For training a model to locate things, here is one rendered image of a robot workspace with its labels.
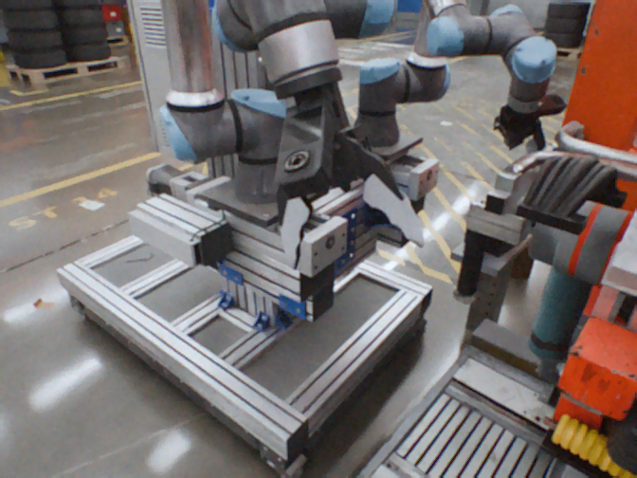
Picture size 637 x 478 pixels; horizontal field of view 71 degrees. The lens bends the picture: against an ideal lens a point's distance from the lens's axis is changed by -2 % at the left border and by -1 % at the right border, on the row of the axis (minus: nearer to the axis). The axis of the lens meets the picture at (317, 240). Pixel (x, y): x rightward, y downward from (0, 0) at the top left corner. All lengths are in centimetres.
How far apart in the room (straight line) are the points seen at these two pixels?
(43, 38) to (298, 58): 717
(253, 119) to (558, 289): 75
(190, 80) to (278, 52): 49
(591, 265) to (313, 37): 63
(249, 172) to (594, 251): 69
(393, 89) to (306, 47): 94
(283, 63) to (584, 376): 49
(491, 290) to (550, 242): 97
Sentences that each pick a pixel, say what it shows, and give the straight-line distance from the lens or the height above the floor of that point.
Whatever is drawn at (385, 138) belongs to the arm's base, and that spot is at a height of 84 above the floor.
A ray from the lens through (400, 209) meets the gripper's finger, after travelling 46.
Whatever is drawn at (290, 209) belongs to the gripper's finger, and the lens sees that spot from 49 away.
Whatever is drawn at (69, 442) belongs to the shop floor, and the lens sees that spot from 174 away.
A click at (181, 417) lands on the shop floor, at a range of 167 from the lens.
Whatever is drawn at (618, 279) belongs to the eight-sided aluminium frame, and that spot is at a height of 95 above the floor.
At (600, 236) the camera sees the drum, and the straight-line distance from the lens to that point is 89.
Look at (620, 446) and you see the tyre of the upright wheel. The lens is 79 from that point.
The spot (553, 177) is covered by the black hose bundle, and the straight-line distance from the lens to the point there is 73.
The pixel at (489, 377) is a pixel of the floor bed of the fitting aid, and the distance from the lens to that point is 172.
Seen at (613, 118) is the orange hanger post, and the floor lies 96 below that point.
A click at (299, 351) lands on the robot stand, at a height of 21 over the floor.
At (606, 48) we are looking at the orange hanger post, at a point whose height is 111.
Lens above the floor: 127
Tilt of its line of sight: 31 degrees down
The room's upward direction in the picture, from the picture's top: straight up
